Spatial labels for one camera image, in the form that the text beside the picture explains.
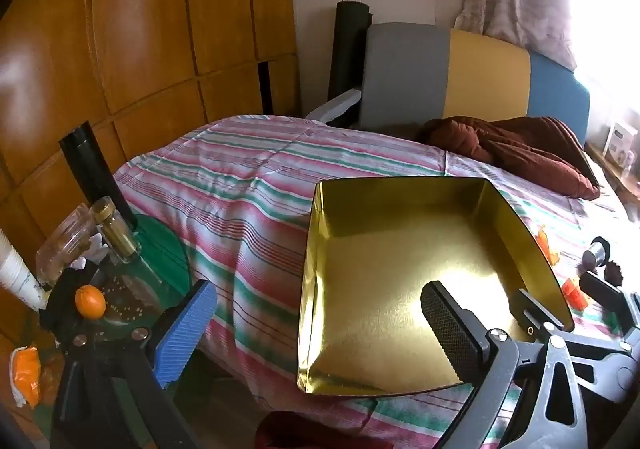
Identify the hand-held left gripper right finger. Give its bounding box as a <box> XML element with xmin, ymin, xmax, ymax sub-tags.
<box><xmin>420</xmin><ymin>280</ymin><xmax>590</xmax><ymax>449</ymax></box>

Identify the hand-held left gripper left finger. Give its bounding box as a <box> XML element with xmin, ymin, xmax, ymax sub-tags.
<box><xmin>39</xmin><ymin>261</ymin><xmax>218</xmax><ymax>449</ymax></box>

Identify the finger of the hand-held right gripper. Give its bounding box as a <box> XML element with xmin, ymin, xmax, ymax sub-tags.
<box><xmin>509</xmin><ymin>288</ymin><xmax>640</xmax><ymax>405</ymax></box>
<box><xmin>580</xmin><ymin>272</ymin><xmax>640</xmax><ymax>331</ymax></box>

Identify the dark brown toy piece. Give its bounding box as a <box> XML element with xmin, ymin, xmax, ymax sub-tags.
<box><xmin>602</xmin><ymin>261</ymin><xmax>625</xmax><ymax>286</ymax></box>

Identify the orange toy piece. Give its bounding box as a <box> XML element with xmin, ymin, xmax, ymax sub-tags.
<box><xmin>561</xmin><ymin>279</ymin><xmax>591</xmax><ymax>312</ymax></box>

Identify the clear cup with black lid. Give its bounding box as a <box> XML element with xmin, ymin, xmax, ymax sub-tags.
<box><xmin>582</xmin><ymin>236</ymin><xmax>612</xmax><ymax>272</ymax></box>

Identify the orange toy block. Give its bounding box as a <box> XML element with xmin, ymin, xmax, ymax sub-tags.
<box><xmin>535</xmin><ymin>224</ymin><xmax>562</xmax><ymax>265</ymax></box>

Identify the gold tin tray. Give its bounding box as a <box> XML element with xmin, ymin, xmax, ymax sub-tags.
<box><xmin>297</xmin><ymin>176</ymin><xmax>576</xmax><ymax>397</ymax></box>

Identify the green round glass table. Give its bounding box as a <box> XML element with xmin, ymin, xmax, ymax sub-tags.
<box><xmin>15</xmin><ymin>214</ymin><xmax>193</xmax><ymax>449</ymax></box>

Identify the orange fruit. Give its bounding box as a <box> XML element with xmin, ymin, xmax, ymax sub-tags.
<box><xmin>75</xmin><ymin>285</ymin><xmax>106</xmax><ymax>319</ymax></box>

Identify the wooden desk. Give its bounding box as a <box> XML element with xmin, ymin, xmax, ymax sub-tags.
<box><xmin>585</xmin><ymin>142</ymin><xmax>640</xmax><ymax>215</ymax></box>

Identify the glass bottle with gold cap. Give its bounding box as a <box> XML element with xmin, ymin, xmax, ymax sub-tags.
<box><xmin>90</xmin><ymin>196</ymin><xmax>141</xmax><ymax>265</ymax></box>

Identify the clear glass jar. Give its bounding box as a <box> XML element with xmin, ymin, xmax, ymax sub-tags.
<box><xmin>35</xmin><ymin>203</ymin><xmax>101</xmax><ymax>287</ymax></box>

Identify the red cloth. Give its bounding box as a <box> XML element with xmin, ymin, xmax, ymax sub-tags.
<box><xmin>255</xmin><ymin>410</ymin><xmax>453</xmax><ymax>449</ymax></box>

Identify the white cardboard box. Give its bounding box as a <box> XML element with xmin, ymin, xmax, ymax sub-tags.
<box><xmin>602</xmin><ymin>122</ymin><xmax>638</xmax><ymax>160</ymax></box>

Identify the striped bed sheet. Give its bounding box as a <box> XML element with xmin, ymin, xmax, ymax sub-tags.
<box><xmin>112</xmin><ymin>114</ymin><xmax>640</xmax><ymax>435</ymax></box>

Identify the brown quilt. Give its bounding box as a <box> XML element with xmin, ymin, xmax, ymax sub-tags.
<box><xmin>417</xmin><ymin>116</ymin><xmax>602</xmax><ymax>201</ymax></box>

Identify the orange plastic bag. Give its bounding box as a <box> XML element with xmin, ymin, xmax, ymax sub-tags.
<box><xmin>11</xmin><ymin>345</ymin><xmax>43</xmax><ymax>407</ymax></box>

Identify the white paper cup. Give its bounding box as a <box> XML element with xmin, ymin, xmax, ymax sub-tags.
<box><xmin>0</xmin><ymin>229</ymin><xmax>43</xmax><ymax>312</ymax></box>

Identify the black cylinder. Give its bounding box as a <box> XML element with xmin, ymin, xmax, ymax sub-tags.
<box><xmin>59</xmin><ymin>125</ymin><xmax>138</xmax><ymax>230</ymax></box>

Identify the grey yellow blue headboard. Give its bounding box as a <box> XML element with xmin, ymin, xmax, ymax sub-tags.
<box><xmin>357</xmin><ymin>22</ymin><xmax>592</xmax><ymax>150</ymax></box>

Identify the white plastic armrest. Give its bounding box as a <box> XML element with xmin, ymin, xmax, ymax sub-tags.
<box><xmin>305</xmin><ymin>86</ymin><xmax>363</xmax><ymax>122</ymax></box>

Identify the black rolled mat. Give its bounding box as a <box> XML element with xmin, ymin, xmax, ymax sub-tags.
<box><xmin>327</xmin><ymin>0</ymin><xmax>373</xmax><ymax>102</ymax></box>

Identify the wooden wardrobe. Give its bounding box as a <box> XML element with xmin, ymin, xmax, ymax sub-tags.
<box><xmin>0</xmin><ymin>0</ymin><xmax>301</xmax><ymax>370</ymax></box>

